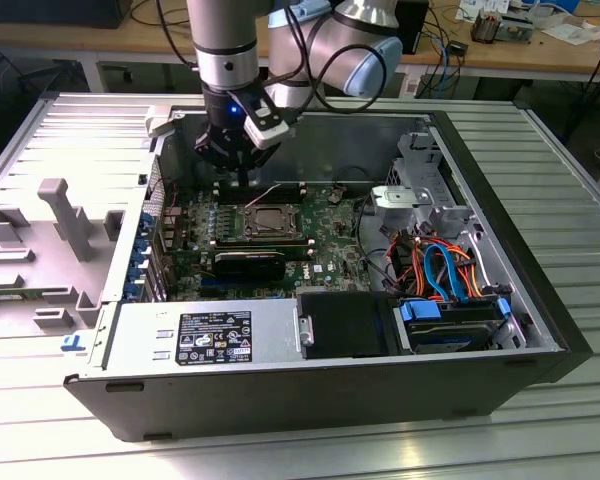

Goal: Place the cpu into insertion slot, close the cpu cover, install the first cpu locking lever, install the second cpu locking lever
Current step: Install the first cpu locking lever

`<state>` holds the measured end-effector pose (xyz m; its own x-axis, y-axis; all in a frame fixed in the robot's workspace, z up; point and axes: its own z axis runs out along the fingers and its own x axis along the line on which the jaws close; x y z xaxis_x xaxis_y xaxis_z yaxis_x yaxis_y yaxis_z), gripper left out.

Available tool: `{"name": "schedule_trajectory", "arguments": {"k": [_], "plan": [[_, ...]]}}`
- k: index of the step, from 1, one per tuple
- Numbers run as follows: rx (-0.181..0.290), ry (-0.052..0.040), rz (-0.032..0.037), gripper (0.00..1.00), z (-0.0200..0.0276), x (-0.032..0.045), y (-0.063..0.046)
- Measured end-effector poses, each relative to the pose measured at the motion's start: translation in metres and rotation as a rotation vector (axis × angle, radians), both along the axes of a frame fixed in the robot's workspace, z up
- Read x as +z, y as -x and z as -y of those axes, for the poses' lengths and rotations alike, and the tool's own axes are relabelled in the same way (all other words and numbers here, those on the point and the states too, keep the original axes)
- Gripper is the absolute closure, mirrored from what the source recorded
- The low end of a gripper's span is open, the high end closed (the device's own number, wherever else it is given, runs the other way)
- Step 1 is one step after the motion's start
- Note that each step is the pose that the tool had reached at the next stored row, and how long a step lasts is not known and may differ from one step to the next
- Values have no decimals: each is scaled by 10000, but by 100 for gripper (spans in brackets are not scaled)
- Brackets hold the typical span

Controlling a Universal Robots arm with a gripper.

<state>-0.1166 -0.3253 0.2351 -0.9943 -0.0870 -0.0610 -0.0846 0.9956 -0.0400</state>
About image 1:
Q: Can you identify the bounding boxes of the black graphics card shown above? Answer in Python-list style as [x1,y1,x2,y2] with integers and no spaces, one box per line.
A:
[212,248,287,282]

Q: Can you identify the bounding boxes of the silver CPU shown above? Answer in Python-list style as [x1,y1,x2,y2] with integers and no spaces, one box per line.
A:
[255,208,287,232]

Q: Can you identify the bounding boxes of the blue flat wire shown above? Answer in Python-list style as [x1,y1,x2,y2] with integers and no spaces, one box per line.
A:
[422,241,476,305]

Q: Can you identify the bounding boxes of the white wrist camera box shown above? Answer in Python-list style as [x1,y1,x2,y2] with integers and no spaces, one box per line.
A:
[228,88,291,150]

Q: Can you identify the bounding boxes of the white case latch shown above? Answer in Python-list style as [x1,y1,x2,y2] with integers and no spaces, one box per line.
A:
[143,103,177,140]

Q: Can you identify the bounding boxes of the brown transformer coil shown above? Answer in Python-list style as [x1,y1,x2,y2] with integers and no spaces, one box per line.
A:
[470,10,504,45]

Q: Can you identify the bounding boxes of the grey parts rack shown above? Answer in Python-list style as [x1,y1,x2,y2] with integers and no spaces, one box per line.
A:
[0,177,127,342]

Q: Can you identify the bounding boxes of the silver power supply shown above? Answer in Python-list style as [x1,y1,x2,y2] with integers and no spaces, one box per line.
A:
[102,298,302,372]

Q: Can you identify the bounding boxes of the CPU socket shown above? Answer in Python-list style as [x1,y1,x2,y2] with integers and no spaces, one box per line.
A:
[239,202,301,239]

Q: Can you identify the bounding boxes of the green motherboard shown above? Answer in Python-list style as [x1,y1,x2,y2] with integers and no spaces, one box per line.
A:
[160,180,379,302]

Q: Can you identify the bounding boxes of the black desktop computer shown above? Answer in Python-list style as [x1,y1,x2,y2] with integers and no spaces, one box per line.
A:
[0,0,131,29]

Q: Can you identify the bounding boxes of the orange wire bundle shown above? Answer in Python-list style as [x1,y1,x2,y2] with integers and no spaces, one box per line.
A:
[390,235,487,301]

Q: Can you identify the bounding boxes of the black open PC case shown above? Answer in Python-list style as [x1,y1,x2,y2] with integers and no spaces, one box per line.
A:
[62,102,595,444]

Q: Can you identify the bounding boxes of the metal locking lever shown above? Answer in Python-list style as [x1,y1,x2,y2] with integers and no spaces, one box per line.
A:
[246,182,282,208]

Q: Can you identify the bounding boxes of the wooden desk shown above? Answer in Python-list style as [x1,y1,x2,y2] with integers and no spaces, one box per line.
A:
[0,0,600,84]

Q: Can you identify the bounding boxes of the hard disk in blue carrier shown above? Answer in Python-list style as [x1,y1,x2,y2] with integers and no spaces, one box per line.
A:
[392,294,514,355]

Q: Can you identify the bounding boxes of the black drive bay cover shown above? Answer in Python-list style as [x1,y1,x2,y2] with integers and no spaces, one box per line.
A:
[298,290,402,361]

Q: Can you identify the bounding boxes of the tall black box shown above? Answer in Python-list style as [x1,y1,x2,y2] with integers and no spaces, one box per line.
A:
[397,0,430,55]

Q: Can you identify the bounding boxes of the silver metal drive cage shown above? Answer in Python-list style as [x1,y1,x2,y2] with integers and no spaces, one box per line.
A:
[387,130,484,241]

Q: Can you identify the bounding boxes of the green circuit device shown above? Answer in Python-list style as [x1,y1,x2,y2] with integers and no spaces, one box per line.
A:
[497,14,536,44]

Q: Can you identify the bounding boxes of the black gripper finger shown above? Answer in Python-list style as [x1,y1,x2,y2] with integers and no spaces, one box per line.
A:
[246,141,274,172]
[194,127,250,189]

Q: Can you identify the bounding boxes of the white papers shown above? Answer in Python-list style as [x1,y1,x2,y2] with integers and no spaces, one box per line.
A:
[539,12,600,47]

